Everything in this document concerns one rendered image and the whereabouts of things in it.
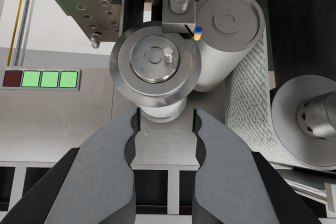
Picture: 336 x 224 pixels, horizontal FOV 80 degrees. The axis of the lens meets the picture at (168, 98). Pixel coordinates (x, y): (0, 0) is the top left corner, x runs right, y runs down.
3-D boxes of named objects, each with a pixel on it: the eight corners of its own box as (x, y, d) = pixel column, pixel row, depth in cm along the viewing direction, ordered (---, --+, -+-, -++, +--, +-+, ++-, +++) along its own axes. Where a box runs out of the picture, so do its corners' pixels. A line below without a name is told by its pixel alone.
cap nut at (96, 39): (100, 33, 66) (98, 46, 66) (103, 39, 70) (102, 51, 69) (89, 33, 67) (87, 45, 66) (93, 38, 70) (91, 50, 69)
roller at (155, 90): (195, 29, 32) (188, 99, 30) (182, 78, 58) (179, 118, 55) (124, 22, 33) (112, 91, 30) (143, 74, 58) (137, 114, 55)
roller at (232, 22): (262, -12, 35) (268, 53, 32) (222, 53, 60) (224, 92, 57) (192, -13, 35) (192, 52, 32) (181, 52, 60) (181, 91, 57)
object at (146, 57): (136, 29, 31) (184, 39, 31) (138, 36, 33) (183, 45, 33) (123, 74, 30) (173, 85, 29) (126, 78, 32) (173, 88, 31)
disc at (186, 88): (204, 24, 34) (197, 112, 31) (204, 26, 34) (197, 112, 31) (117, 16, 34) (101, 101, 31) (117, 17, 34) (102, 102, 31)
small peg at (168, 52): (175, 52, 27) (166, 57, 27) (174, 60, 30) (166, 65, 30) (170, 44, 28) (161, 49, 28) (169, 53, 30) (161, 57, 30)
